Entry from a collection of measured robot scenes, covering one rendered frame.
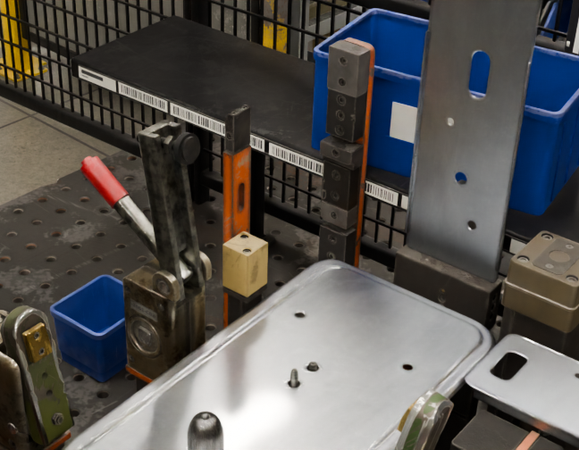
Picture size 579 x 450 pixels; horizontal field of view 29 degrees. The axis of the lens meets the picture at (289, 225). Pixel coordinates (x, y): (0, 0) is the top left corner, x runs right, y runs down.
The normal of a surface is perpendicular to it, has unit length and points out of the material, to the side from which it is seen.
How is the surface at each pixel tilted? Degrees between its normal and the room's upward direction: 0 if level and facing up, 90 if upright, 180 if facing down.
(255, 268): 90
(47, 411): 78
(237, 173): 90
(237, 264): 90
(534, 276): 88
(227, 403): 0
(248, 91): 0
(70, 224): 0
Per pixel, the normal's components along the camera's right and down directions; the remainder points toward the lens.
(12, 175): 0.04, -0.84
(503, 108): -0.61, 0.41
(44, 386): 0.78, 0.17
